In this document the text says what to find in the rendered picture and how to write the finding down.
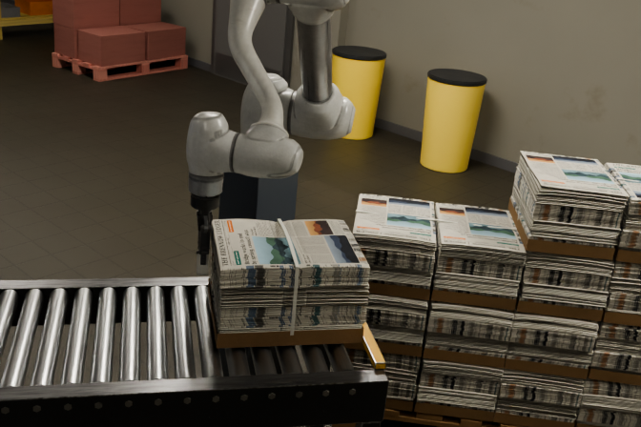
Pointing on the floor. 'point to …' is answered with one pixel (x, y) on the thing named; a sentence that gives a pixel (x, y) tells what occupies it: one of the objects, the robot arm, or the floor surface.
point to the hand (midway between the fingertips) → (202, 262)
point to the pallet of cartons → (114, 33)
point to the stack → (494, 317)
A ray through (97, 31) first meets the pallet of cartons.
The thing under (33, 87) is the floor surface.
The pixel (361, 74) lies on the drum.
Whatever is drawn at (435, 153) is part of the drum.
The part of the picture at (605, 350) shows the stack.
